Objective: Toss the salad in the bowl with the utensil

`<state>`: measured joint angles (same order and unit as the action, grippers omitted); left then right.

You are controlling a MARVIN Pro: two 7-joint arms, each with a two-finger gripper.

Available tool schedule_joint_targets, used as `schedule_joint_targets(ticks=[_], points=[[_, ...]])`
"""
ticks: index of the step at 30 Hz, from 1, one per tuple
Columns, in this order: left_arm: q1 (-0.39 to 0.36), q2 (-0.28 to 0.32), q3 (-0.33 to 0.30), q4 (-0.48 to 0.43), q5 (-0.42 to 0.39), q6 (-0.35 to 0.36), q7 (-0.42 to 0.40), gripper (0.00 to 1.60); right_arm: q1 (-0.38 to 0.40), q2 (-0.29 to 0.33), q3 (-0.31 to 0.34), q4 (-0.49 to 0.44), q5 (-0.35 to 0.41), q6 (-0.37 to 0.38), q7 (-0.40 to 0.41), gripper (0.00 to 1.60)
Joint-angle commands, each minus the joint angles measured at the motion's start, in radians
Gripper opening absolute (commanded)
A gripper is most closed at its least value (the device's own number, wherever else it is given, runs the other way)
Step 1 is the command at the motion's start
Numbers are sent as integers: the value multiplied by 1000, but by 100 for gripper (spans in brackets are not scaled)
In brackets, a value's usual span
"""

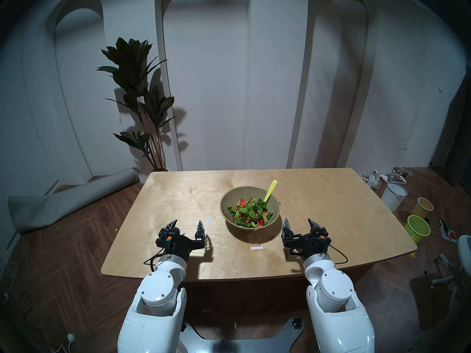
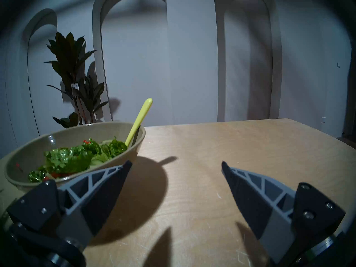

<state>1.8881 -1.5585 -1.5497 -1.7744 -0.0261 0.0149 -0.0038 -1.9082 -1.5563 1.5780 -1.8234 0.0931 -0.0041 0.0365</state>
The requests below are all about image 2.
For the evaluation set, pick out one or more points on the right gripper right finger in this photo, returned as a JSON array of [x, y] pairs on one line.
[[258, 202]]

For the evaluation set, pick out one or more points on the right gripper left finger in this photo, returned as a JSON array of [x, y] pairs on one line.
[[91, 197]]

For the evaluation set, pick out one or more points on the mixed green salad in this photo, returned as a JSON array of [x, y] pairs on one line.
[[72, 159]]

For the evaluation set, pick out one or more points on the beige salad bowl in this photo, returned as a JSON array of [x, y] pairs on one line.
[[33, 155]]

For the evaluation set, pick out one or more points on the yellow-green plastic spoon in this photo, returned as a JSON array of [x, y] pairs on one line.
[[139, 119]]

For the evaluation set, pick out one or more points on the white plant label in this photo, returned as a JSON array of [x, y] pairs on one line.
[[75, 89]]

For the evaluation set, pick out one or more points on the tall dark-leaved potted plant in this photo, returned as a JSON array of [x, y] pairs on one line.
[[69, 63]]

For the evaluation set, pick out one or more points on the dark grey door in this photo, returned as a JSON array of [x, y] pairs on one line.
[[352, 102]]

